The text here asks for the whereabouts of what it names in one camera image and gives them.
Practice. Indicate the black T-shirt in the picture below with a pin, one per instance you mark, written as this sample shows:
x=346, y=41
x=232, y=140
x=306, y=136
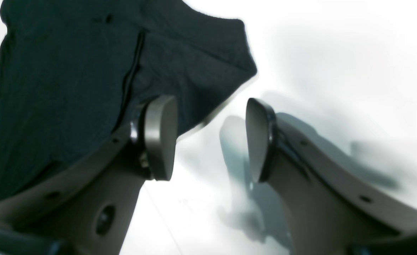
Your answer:
x=73, y=71

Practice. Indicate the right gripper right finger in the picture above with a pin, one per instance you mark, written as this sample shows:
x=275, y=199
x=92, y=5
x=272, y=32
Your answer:
x=328, y=210

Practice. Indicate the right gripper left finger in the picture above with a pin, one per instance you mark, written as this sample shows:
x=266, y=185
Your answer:
x=87, y=208

